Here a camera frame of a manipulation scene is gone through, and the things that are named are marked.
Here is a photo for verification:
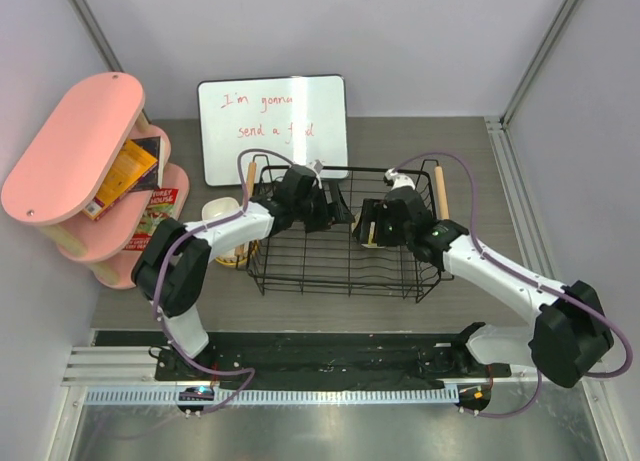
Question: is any pink three-tier shelf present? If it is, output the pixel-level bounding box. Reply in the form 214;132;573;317
1;72;190;290

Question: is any green square bowl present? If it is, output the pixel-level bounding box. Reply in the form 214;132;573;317
201;197;240;223

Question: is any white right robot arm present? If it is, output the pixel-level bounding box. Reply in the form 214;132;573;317
354;187;613;388

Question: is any white slotted cable duct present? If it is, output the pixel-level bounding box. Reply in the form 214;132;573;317
85;385;459;406

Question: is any yellow orange book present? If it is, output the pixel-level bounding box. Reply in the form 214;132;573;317
82;139;145;221

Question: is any black wire dish rack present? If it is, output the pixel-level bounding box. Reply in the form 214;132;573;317
244;158;455;303

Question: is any whiteboard with red writing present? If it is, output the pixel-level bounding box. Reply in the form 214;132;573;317
197;74;349;187

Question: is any red storey house book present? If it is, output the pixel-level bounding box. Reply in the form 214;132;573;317
123;188;180;252

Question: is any beige floral ceramic bowl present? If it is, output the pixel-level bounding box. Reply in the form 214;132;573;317
215;251;244;266

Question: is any dark purple book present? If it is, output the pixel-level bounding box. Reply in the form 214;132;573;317
131;136;164;192

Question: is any orange yellow ribbed bowl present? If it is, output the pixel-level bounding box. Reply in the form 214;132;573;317
215;241;260;268

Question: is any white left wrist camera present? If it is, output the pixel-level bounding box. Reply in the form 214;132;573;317
307;159;323;189

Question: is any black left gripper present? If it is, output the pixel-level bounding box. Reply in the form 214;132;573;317
293;180;354;233

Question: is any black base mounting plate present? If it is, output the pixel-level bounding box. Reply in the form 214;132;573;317
154;332;511;391

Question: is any yellow dotted white bowl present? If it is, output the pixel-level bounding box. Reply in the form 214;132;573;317
361;221;383;249

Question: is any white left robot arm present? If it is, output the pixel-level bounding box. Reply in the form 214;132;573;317
131;165;354;380

